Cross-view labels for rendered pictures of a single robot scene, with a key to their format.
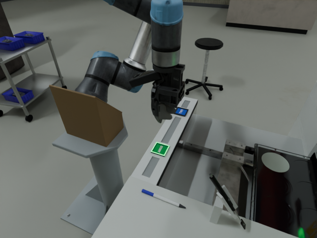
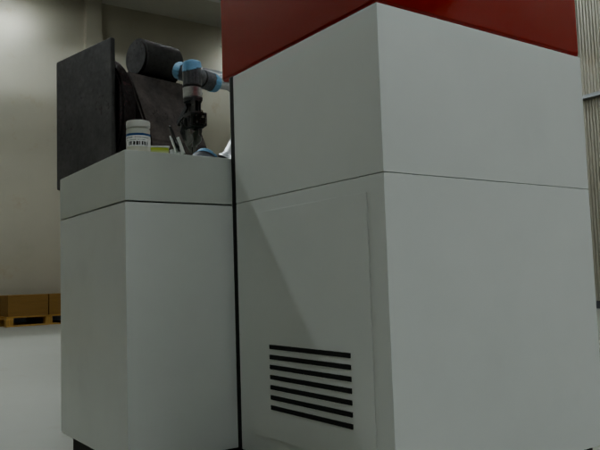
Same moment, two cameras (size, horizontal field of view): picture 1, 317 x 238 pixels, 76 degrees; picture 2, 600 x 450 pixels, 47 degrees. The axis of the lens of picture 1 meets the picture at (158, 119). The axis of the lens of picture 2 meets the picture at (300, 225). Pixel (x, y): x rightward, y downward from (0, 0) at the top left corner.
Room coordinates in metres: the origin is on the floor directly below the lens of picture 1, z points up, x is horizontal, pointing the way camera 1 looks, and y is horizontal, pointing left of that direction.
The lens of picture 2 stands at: (-1.53, -1.79, 0.58)
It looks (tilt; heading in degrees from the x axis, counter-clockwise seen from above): 5 degrees up; 32
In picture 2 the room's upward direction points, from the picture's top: 2 degrees counter-clockwise
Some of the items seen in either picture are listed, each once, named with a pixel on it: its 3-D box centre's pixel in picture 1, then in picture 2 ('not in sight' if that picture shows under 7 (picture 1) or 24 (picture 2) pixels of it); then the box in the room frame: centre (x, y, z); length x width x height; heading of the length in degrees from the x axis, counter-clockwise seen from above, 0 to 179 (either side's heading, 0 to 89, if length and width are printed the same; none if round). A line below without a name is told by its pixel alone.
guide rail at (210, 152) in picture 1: (239, 161); not in sight; (0.58, -0.36, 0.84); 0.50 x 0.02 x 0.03; 67
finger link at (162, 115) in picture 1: (163, 115); (190, 140); (0.51, -0.02, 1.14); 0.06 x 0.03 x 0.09; 67
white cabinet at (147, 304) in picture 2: not in sight; (223, 330); (0.42, -0.24, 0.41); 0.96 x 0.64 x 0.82; 157
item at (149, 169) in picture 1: (171, 141); not in sight; (0.65, -0.05, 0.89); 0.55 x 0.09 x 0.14; 157
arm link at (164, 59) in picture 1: (166, 55); (193, 94); (0.53, -0.02, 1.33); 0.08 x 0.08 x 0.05
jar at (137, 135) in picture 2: not in sight; (137, 137); (-0.08, -0.33, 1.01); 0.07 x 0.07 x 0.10
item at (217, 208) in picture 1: (224, 208); (177, 154); (0.27, -0.17, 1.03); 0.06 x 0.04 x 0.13; 67
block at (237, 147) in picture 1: (234, 146); not in sight; (0.62, -0.33, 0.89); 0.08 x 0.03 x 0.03; 67
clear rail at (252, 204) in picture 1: (254, 177); not in sight; (0.45, -0.35, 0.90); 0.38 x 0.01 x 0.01; 157
